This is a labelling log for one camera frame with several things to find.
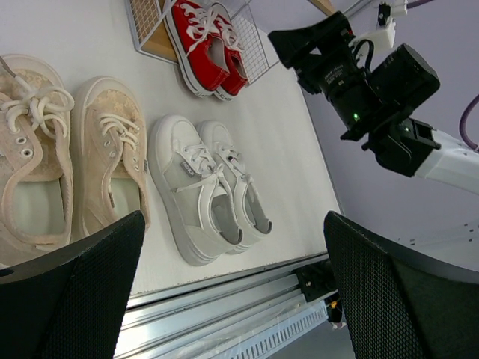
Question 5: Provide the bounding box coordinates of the white sneaker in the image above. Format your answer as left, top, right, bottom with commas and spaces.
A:
147, 114, 243, 266
196, 120, 272, 255

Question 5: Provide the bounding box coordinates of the white wire shoe shelf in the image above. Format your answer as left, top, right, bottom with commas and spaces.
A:
125, 0, 386, 85

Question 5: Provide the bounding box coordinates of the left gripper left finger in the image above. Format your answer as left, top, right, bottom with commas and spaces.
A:
1, 211, 146, 358

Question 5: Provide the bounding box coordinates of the aluminium mounting rail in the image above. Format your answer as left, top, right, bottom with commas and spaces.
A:
114, 254, 327, 358

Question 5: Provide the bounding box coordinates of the beige sneaker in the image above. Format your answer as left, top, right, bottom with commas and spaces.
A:
70, 76, 150, 239
1, 55, 74, 269

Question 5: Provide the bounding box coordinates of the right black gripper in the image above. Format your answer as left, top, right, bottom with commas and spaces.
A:
268, 11, 378, 116

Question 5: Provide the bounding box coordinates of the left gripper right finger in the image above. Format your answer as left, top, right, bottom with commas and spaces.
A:
323, 211, 478, 358

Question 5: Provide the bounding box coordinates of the red canvas sneaker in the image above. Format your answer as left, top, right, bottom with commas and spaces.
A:
212, 2, 248, 101
162, 1, 229, 97

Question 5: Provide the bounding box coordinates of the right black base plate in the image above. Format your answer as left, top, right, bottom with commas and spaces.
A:
293, 259, 339, 303

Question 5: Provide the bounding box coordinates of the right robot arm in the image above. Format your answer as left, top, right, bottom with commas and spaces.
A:
269, 5, 478, 193

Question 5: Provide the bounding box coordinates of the white slotted cable duct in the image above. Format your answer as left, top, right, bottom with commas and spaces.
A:
163, 300, 329, 358

